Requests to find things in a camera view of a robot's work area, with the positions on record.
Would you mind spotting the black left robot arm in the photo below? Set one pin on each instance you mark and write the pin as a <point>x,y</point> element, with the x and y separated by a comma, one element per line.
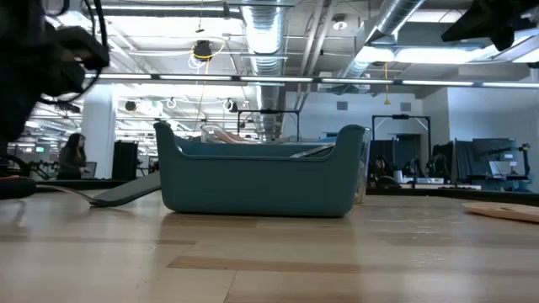
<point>21,84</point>

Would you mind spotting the light wooden slotted spatula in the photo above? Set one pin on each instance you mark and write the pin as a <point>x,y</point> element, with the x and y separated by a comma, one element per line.
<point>505,211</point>
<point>229,136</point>

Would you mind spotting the LED light bar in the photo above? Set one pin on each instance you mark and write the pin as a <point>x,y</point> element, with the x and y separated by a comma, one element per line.
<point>273,79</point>

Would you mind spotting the black cabinet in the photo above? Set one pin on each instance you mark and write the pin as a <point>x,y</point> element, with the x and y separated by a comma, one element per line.
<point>125,160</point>

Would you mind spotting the teal plastic bin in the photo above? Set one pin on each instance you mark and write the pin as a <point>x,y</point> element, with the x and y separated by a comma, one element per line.
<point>257,185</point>

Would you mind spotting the square black spatula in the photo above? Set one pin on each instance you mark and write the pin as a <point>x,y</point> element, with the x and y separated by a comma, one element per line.
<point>126,189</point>

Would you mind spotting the black rig frame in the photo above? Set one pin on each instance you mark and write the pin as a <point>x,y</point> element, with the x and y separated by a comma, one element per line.
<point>269,111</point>
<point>400,116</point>

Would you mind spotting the person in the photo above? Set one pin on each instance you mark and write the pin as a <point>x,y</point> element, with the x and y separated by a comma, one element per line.
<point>72,160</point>

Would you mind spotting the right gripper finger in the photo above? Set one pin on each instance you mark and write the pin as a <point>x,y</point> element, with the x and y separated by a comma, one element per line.
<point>504,38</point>
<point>469,27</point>

